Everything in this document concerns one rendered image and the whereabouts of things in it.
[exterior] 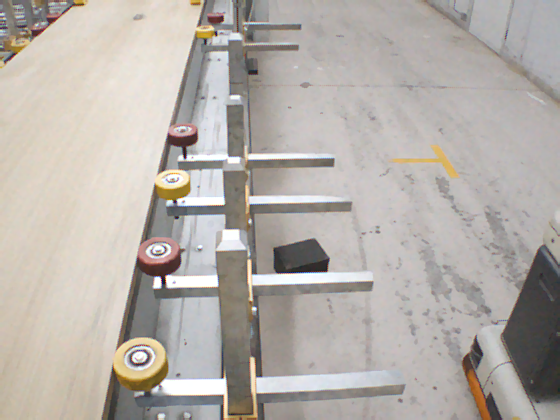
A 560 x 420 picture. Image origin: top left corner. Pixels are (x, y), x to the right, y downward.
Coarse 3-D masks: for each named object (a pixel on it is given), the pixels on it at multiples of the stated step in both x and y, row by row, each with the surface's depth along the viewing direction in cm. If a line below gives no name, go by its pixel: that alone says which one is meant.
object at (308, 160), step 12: (180, 156) 140; (192, 156) 139; (204, 156) 140; (216, 156) 140; (252, 156) 140; (264, 156) 140; (276, 156) 140; (288, 156) 141; (300, 156) 141; (312, 156) 141; (324, 156) 141; (180, 168) 139; (192, 168) 139; (204, 168) 140; (216, 168) 140; (252, 168) 141
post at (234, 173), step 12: (228, 168) 78; (240, 168) 78; (228, 180) 79; (240, 180) 79; (228, 192) 80; (240, 192) 80; (228, 204) 81; (240, 204) 82; (228, 216) 83; (240, 216) 83; (228, 228) 84; (240, 228) 84
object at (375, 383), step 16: (160, 384) 78; (176, 384) 78; (192, 384) 78; (208, 384) 78; (224, 384) 79; (256, 384) 79; (272, 384) 79; (288, 384) 79; (304, 384) 79; (320, 384) 79; (336, 384) 79; (352, 384) 79; (368, 384) 79; (384, 384) 79; (400, 384) 79; (144, 400) 77; (160, 400) 77; (176, 400) 77; (192, 400) 78; (208, 400) 78; (256, 400) 79; (272, 400) 79; (288, 400) 79; (304, 400) 79
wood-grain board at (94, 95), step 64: (128, 0) 265; (64, 64) 179; (128, 64) 178; (0, 128) 135; (64, 128) 135; (128, 128) 135; (0, 192) 109; (64, 192) 109; (128, 192) 110; (0, 256) 91; (64, 256) 92; (128, 256) 92; (0, 320) 78; (64, 320) 79; (0, 384) 68; (64, 384) 69
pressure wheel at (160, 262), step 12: (156, 240) 95; (168, 240) 95; (144, 252) 92; (156, 252) 93; (168, 252) 93; (180, 252) 94; (144, 264) 91; (156, 264) 90; (168, 264) 91; (180, 264) 94; (156, 276) 92
